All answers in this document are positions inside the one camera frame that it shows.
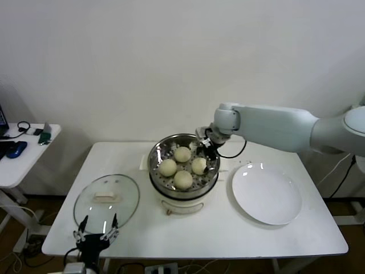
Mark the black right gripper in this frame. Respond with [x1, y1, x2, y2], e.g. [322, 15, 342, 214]
[196, 138, 221, 176]

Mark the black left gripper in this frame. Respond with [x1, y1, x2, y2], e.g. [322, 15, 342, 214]
[73, 212, 120, 267]

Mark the white steamed baozi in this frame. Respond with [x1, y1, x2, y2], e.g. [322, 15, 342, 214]
[190, 158, 208, 175]
[173, 170, 194, 191]
[158, 158, 178, 177]
[173, 146, 192, 163]

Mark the round glass pot lid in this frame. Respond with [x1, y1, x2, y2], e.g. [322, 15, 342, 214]
[72, 174, 140, 233]

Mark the stainless steel steamer basket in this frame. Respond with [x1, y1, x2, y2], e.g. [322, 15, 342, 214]
[139, 133, 230, 192]

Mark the white electric cooker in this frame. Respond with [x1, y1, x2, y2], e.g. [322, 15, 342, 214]
[148, 170, 226, 215]

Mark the white round plate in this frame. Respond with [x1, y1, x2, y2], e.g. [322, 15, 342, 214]
[231, 162, 303, 226]

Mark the white floor power strip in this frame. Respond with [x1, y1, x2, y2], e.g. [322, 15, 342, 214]
[144, 263, 180, 274]

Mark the white side table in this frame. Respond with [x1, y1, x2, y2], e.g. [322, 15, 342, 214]
[0, 123, 62, 237]

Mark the green circuit board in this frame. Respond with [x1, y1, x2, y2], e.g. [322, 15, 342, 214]
[38, 131, 52, 146]

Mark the blue computer mouse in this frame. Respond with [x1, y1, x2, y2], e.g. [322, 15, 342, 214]
[6, 141, 29, 159]

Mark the black flat device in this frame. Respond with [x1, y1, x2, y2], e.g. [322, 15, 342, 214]
[0, 141, 15, 160]

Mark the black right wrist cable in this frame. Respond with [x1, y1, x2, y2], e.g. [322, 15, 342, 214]
[218, 139, 248, 159]

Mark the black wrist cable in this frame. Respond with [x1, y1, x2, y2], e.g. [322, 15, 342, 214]
[63, 246, 81, 265]
[218, 139, 248, 159]

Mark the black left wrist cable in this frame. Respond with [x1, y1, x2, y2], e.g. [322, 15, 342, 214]
[63, 246, 81, 265]

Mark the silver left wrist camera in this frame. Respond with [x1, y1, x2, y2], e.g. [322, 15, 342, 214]
[63, 261, 87, 274]

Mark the white floor cable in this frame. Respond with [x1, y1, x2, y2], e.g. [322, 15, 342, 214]
[0, 204, 38, 221]

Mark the black cable with adapter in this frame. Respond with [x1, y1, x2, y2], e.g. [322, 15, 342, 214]
[329, 155, 359, 199]

